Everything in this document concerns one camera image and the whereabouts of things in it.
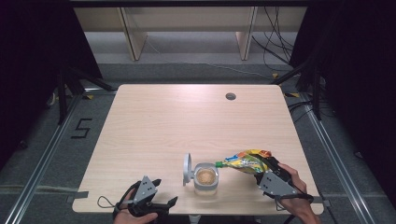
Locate black metal stand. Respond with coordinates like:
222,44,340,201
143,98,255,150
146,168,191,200
270,55,323,121
56,64,117,126

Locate light wooden desk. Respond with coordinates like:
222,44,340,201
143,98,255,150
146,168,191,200
73,6,307,62

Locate person's left hand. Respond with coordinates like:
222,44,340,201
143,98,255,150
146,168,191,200
113,189,159,224

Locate person's right hand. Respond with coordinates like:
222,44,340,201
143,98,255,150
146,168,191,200
275,162,316,219

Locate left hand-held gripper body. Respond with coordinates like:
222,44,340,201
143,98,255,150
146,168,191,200
127,175,171,218

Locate thin white floor cable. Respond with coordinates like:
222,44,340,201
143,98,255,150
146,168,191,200
146,38,273,79

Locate metal floor rail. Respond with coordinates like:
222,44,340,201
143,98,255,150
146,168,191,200
299,92,375,224
2,92,87,224

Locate black floor cables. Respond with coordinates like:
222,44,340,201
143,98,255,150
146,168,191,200
287,100,314,123

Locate thin grey cable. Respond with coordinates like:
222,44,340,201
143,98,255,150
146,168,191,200
96,195,119,210

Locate yellow spouted seasoning pouch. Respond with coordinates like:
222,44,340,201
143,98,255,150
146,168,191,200
215,148,273,175

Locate bundle of black cables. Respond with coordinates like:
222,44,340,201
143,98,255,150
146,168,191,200
251,6,296,73

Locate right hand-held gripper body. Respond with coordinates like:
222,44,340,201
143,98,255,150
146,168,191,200
257,161,299,198

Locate clear jar with grey lid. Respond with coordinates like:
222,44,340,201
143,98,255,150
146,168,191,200
182,152,219,196

